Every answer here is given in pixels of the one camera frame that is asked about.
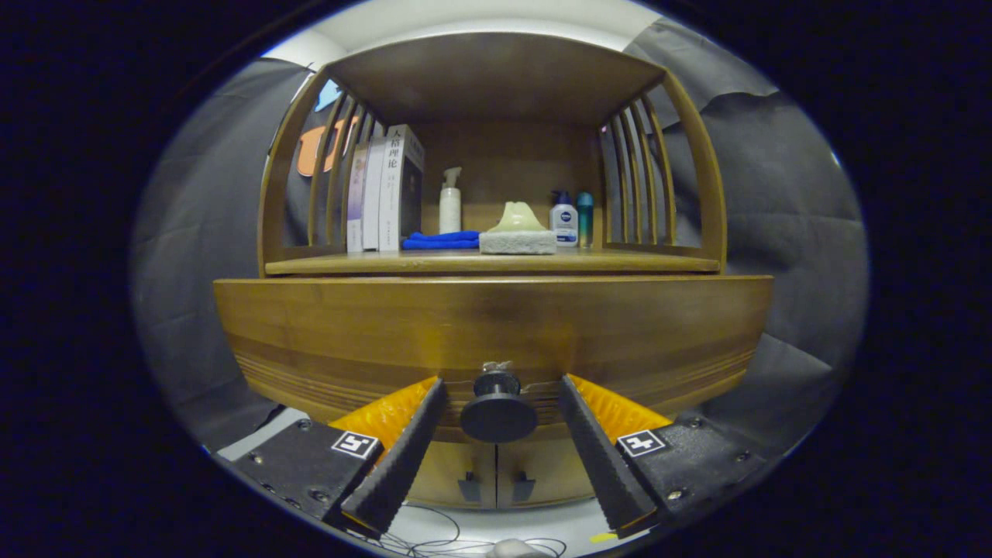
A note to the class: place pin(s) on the grey portrait cover book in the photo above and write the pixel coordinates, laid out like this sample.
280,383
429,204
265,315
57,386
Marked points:
403,194

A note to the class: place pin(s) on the white spine book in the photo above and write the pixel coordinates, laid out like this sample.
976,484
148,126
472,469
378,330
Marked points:
374,198

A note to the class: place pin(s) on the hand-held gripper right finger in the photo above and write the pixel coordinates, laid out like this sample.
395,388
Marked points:
601,457

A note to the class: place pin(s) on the yellow tape piece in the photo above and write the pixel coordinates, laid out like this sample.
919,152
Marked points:
603,537

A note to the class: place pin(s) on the white lotion bottle blue cap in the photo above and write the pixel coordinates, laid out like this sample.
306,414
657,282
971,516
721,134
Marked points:
564,225

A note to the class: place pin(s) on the wooden countertop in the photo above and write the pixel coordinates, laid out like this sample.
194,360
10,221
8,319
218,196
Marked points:
620,261

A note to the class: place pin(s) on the purple spine book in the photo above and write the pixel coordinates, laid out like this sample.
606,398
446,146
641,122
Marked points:
356,201

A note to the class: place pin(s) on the teal slim bottle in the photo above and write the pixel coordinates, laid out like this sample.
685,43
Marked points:
585,221

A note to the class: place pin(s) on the blue folded cloth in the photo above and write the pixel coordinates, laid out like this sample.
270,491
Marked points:
440,240

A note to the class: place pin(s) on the wooden cabinet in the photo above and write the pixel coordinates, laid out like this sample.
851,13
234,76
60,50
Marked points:
496,77

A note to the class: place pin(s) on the wooden cabinet door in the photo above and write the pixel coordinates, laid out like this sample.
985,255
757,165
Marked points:
550,473
442,480

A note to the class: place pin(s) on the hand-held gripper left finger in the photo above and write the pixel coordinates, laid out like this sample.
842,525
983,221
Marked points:
407,457

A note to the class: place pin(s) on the white pump bottle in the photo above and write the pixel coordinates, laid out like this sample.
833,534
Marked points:
449,209

